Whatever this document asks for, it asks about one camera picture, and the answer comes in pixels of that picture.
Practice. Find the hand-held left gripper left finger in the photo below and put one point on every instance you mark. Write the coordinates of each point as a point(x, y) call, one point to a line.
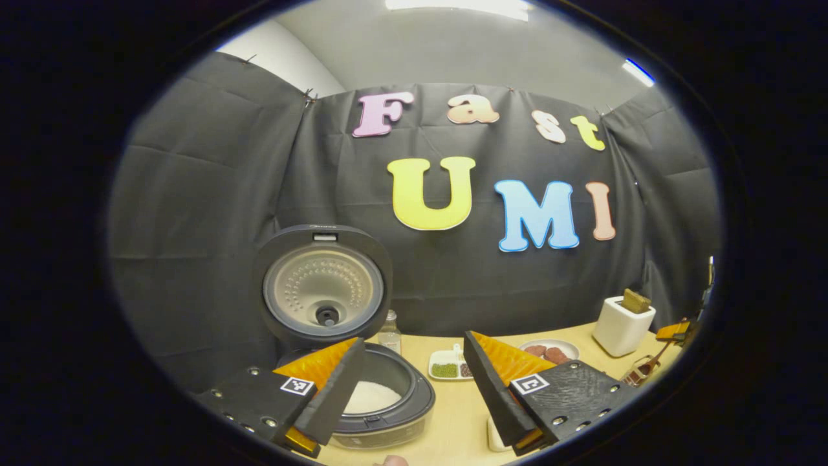
point(336, 401)

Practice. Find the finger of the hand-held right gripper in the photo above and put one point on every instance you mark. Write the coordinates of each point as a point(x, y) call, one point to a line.
point(673, 331)

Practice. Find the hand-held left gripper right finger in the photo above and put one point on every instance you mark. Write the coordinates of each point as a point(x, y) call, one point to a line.
point(491, 388)

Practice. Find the brown wooden spoon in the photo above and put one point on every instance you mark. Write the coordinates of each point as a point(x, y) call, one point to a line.
point(660, 355)

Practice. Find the clear chopstick holder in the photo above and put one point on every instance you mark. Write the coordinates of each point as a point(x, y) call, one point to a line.
point(637, 375)

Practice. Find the dark grey rice cooker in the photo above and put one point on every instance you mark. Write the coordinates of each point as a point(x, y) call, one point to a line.
point(323, 285)

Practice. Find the brown bread slice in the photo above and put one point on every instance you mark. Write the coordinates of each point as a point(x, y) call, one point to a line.
point(637, 301)

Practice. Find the white toaster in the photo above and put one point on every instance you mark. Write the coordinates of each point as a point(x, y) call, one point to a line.
point(621, 330)

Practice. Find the red meat piece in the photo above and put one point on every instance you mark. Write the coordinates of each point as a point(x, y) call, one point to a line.
point(556, 355)
point(535, 351)

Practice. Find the white divided bean dish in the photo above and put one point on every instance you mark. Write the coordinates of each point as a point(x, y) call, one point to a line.
point(440, 355)

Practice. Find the small glass bottle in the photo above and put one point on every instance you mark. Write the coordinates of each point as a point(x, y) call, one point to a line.
point(389, 340)

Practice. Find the white round plate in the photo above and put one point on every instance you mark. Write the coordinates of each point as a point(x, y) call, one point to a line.
point(572, 348)

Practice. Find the black backdrop cloth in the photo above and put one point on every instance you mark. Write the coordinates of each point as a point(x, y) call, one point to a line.
point(213, 213)

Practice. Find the small ceiling light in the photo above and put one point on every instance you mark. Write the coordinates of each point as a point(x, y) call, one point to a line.
point(638, 71)

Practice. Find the large ceiling light panel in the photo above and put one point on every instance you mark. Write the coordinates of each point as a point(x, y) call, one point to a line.
point(459, 6)

